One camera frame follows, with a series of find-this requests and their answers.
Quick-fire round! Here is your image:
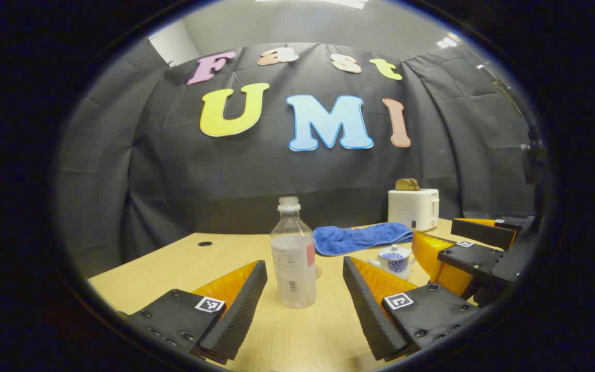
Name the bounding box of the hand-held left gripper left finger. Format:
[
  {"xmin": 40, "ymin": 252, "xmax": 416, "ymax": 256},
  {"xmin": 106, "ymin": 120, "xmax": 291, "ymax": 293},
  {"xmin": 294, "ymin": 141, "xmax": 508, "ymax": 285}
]
[{"xmin": 117, "ymin": 260, "xmax": 268, "ymax": 365}]

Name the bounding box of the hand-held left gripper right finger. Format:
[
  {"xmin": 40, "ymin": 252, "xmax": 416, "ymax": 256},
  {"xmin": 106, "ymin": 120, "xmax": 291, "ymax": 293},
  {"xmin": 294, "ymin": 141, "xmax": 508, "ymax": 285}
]
[{"xmin": 342, "ymin": 256, "xmax": 484, "ymax": 362}]

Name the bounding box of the white blue patterned teacup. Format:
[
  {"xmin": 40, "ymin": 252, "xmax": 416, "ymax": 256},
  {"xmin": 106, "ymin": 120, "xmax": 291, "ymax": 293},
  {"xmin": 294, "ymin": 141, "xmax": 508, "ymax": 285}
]
[{"xmin": 367, "ymin": 251, "xmax": 416, "ymax": 280}]

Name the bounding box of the clear plastic water bottle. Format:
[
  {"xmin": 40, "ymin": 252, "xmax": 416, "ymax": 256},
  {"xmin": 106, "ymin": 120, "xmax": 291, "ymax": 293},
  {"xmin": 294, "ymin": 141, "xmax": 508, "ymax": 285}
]
[{"xmin": 270, "ymin": 196, "xmax": 317, "ymax": 309}]

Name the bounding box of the blue towel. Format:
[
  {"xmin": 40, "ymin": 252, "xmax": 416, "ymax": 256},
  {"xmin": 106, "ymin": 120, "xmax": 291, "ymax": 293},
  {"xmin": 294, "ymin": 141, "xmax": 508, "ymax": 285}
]
[{"xmin": 313, "ymin": 222, "xmax": 414, "ymax": 257}]

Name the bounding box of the white toaster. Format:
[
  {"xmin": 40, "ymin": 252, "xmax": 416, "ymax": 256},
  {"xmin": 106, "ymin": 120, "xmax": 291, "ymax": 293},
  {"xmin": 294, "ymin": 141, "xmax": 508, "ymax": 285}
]
[{"xmin": 387, "ymin": 189, "xmax": 440, "ymax": 231}]

